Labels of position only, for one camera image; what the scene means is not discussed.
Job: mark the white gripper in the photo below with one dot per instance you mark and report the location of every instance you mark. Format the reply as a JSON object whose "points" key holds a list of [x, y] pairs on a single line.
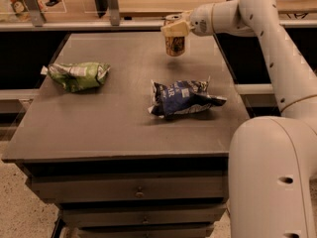
{"points": [[200, 24]]}

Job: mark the orange soda can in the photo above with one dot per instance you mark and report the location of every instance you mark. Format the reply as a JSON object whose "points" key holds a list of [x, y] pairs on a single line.
{"points": [[174, 46]]}

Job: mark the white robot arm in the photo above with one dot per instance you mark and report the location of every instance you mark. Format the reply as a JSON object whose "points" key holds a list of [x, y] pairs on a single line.
{"points": [[272, 159]]}

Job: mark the blue chip bag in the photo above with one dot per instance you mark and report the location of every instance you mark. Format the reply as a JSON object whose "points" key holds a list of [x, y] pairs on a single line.
{"points": [[183, 97]]}

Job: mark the green chip bag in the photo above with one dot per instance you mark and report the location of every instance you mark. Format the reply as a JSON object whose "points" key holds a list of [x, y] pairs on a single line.
{"points": [[74, 77]]}

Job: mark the small black object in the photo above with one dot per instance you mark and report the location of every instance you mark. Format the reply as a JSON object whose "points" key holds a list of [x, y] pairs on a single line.
{"points": [[51, 3]]}

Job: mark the grey drawer cabinet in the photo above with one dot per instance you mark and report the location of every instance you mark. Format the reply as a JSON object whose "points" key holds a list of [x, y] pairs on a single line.
{"points": [[109, 130]]}

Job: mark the orange snack package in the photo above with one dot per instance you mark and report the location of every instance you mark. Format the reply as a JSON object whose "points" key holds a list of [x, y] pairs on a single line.
{"points": [[16, 11]]}

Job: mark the top drawer with knob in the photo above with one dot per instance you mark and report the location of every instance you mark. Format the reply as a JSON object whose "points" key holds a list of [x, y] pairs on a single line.
{"points": [[128, 187]]}

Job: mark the drawer with knob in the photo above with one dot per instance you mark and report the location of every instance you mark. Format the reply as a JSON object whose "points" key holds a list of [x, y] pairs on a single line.
{"points": [[143, 215], [128, 187]]}

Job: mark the middle drawer with knob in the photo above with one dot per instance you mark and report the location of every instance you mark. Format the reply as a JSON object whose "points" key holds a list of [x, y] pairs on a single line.
{"points": [[143, 215]]}

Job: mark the bottom drawer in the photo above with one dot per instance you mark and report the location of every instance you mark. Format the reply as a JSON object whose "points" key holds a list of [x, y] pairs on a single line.
{"points": [[159, 231]]}

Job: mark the grey metal bracket middle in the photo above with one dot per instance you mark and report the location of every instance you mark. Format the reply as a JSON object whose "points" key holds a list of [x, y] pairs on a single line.
{"points": [[114, 13]]}

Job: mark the grey metal bracket left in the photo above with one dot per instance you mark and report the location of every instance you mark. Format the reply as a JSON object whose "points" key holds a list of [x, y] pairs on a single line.
{"points": [[37, 17]]}

